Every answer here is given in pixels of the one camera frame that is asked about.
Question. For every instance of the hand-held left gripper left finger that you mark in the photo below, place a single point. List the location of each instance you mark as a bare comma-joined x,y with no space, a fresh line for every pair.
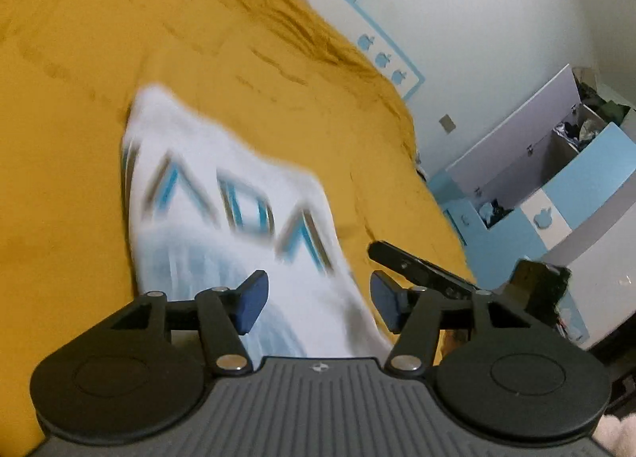
253,302

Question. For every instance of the blue and white wardrobe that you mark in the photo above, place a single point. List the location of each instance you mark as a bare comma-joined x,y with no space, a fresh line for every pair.
571,174

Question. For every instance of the white fluffy cloth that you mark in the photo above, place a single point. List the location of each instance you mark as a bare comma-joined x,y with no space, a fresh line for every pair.
618,437

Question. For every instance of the pile of clothes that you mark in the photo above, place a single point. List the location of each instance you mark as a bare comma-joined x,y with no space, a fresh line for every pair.
596,114

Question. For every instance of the blue drawer cabinet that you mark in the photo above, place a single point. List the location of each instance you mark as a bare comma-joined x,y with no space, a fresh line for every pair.
457,208

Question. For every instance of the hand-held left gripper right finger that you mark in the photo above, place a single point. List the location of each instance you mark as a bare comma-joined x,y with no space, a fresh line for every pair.
386,302

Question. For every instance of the white printed sweatshirt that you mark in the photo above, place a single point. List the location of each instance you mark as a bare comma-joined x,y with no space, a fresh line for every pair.
189,139

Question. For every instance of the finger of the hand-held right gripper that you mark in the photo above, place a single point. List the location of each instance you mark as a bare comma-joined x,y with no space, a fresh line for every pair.
412,268

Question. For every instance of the wall switch plate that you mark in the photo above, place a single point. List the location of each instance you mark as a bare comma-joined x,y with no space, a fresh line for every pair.
447,123

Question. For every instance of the mustard yellow quilt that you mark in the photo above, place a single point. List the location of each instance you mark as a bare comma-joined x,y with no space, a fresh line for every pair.
64,164

